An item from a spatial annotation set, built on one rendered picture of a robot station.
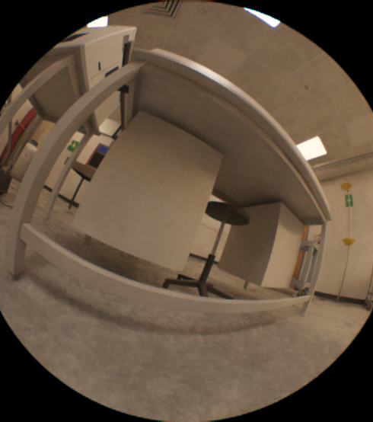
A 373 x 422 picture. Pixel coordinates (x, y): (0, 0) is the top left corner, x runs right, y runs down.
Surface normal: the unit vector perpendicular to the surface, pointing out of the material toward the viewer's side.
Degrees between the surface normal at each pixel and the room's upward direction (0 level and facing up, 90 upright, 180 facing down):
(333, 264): 90
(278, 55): 180
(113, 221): 90
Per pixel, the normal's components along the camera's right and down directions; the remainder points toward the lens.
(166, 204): 0.36, -0.08
